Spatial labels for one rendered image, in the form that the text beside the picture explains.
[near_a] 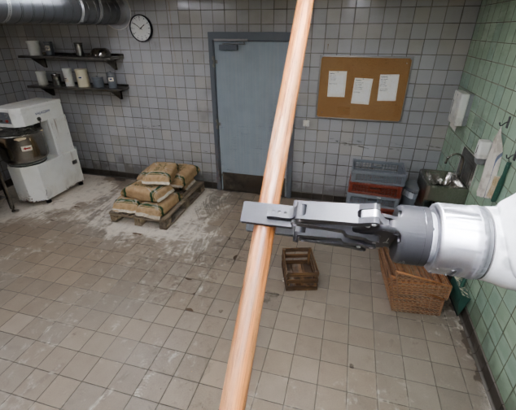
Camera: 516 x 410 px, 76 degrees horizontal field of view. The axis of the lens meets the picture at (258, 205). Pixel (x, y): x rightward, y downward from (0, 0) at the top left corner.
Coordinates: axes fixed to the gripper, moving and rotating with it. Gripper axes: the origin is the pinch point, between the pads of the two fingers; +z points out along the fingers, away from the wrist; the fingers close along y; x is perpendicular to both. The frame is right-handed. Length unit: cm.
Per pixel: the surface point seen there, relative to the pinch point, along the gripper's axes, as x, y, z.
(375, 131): 240, 328, -53
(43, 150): 158, 292, 376
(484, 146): 155, 217, -125
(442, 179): 164, 297, -119
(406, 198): 159, 344, -95
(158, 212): 94, 306, 193
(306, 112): 254, 315, 35
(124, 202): 102, 308, 242
